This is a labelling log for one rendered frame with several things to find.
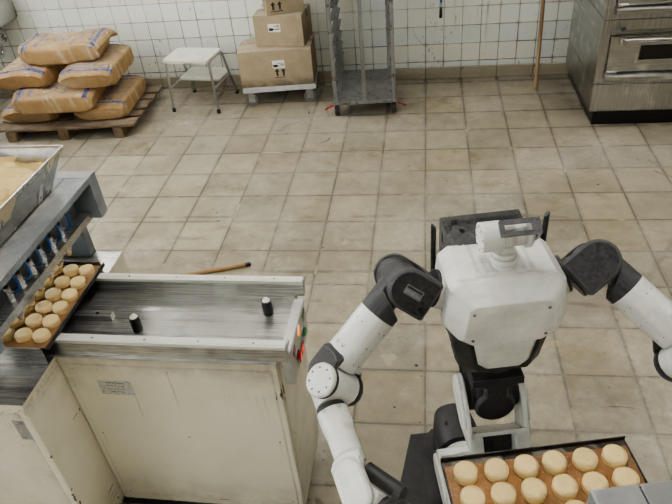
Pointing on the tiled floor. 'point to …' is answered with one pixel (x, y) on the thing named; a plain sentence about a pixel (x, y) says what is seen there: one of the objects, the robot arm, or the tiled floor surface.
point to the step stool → (198, 69)
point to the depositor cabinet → (52, 430)
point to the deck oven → (622, 60)
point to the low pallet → (67, 124)
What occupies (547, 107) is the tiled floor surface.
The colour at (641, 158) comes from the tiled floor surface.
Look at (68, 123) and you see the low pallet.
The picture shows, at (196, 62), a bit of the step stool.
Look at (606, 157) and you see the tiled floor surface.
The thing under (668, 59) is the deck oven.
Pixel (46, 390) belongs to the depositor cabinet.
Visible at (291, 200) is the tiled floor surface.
